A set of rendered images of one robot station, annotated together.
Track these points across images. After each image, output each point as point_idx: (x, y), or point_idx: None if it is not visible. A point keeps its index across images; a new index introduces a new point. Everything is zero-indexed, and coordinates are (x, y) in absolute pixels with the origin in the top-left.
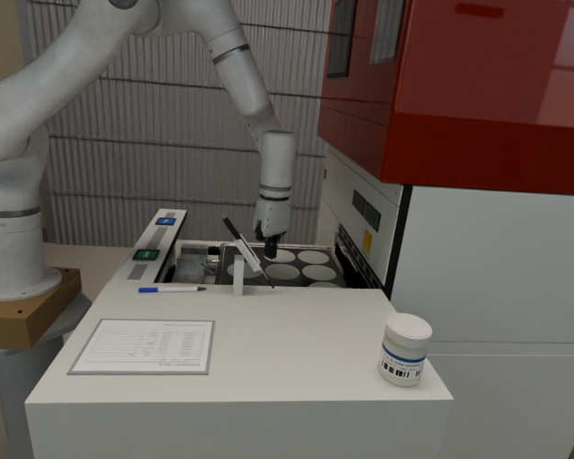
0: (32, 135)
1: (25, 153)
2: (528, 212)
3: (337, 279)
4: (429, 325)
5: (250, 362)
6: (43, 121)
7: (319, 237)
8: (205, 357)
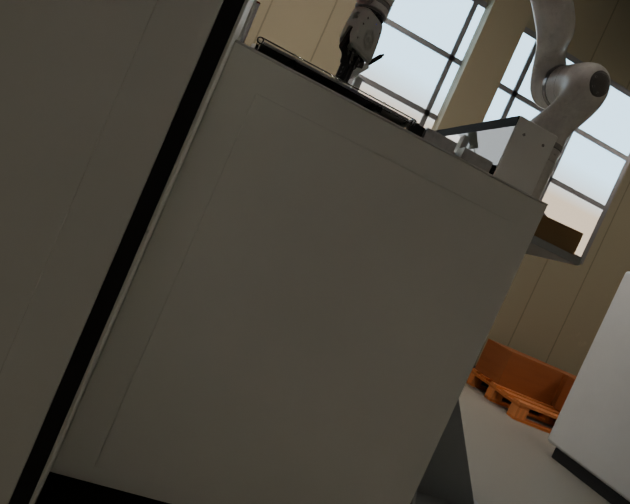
0: (549, 78)
1: (550, 96)
2: None
3: None
4: (251, 44)
5: None
6: (534, 62)
7: (239, 25)
8: None
